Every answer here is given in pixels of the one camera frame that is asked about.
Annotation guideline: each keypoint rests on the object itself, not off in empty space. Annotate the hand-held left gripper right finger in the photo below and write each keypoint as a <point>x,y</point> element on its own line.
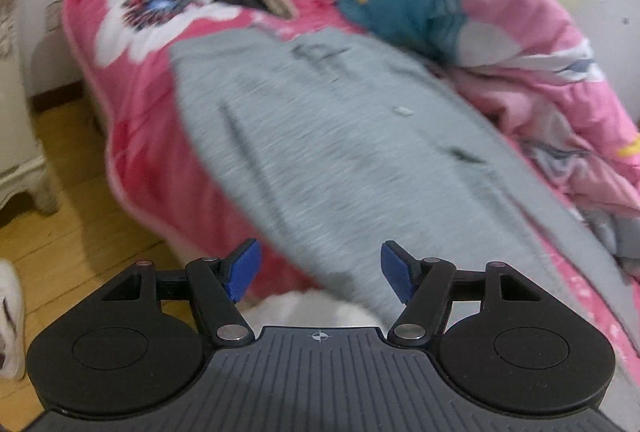
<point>397,269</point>

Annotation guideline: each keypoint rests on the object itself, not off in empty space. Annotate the pink floral duvet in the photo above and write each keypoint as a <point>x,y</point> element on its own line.
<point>510,22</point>

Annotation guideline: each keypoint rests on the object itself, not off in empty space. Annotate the white slipper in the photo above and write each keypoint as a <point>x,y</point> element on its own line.
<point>11,322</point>

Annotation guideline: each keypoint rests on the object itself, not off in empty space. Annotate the white nightstand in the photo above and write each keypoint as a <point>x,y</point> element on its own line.
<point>15,87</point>

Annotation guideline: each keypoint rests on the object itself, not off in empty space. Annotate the pink floral blanket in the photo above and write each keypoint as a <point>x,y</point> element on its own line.
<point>135,112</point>

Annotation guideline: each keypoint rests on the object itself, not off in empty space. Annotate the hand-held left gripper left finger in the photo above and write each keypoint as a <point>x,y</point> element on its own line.
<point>242,269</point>

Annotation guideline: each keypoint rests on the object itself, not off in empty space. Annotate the grey sweatshirt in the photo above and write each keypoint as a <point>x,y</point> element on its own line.
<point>325,152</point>

